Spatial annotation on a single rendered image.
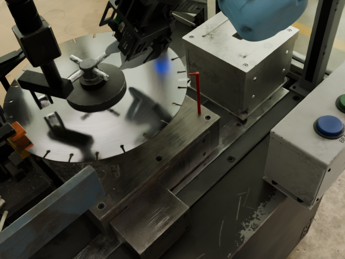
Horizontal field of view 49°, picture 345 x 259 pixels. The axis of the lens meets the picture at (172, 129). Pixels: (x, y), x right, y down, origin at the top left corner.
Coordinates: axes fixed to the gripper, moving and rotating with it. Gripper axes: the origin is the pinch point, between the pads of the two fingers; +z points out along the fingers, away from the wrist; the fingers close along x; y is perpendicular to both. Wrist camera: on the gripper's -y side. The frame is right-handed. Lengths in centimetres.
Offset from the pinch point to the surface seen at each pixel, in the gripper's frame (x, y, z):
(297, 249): 71, -54, 62
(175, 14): -16, -44, 24
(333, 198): 69, -81, 57
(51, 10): -46, -25, 48
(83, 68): -2.9, 7.6, 1.4
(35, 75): -5.3, 15.1, 1.9
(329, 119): 29.6, -15.7, -11.7
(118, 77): 0.8, 2.0, 3.0
